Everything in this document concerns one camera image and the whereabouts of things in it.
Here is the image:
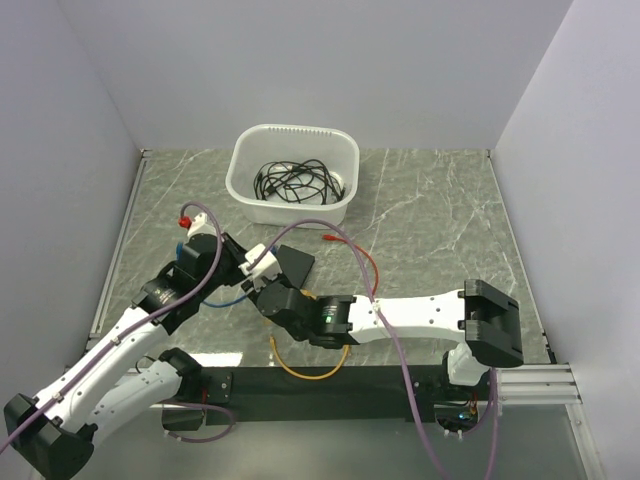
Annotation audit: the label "red ethernet cable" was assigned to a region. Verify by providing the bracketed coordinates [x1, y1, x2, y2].
[320, 232, 381, 296]

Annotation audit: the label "yellow ethernet cable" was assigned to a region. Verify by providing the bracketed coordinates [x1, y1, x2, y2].
[268, 335, 350, 382]

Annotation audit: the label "blue ethernet cable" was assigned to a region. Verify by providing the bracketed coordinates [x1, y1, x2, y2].
[174, 241, 251, 308]

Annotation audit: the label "black network switch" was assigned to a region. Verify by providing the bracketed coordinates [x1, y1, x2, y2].
[275, 245, 315, 289]

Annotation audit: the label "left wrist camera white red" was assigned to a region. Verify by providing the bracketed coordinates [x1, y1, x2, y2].
[178, 212, 216, 239]

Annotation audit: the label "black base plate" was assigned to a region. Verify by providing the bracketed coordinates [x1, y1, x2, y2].
[176, 365, 495, 430]

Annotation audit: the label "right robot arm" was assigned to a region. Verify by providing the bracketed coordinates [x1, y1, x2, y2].
[250, 279, 524, 399]

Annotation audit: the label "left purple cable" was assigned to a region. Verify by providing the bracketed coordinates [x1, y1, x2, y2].
[0, 200, 237, 451]

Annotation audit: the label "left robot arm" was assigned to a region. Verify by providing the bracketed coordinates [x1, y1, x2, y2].
[2, 233, 247, 479]

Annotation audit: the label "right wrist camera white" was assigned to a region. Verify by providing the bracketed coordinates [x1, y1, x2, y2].
[239, 243, 282, 292]

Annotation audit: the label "white plastic tub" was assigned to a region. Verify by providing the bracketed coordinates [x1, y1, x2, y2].
[225, 124, 360, 226]

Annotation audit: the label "aluminium rail frame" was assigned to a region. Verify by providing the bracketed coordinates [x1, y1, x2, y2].
[82, 149, 600, 479]

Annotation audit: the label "black tangled cables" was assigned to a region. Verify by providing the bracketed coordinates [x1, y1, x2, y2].
[253, 158, 349, 206]

